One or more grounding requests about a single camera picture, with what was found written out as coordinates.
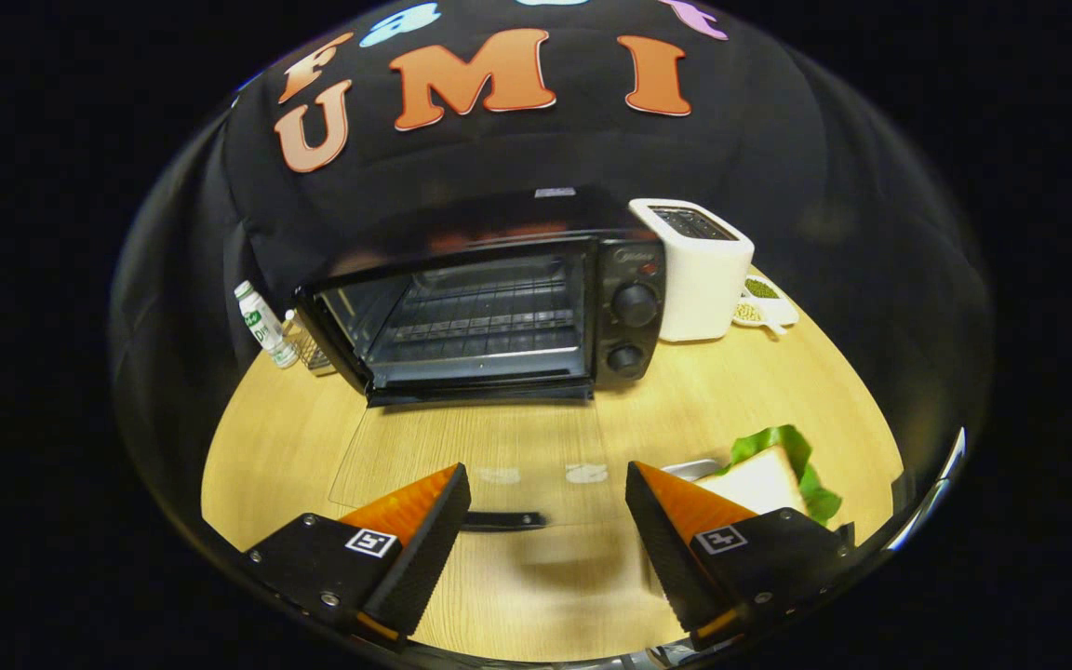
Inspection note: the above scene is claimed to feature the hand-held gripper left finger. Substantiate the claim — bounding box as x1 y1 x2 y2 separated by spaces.
240 462 472 650

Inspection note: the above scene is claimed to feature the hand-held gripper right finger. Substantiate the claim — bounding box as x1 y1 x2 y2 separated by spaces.
625 460 858 652

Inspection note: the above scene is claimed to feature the sandwich with lettuce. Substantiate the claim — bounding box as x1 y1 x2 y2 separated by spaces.
694 425 844 527

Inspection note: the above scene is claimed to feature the black toaster oven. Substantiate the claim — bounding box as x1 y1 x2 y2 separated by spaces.
294 186 667 536

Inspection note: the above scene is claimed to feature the white slot toaster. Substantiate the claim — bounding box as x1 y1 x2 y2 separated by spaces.
629 198 756 342

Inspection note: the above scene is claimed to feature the white plastic tray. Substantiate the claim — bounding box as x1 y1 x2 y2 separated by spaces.
662 458 723 483

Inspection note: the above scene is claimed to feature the clear glass jar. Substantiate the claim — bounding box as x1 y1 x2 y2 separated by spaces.
283 310 337 376

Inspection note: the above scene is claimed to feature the white bottle with green label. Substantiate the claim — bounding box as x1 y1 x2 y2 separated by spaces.
234 281 300 369

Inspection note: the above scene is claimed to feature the white dish of green beans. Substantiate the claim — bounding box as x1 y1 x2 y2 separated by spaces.
743 275 799 327

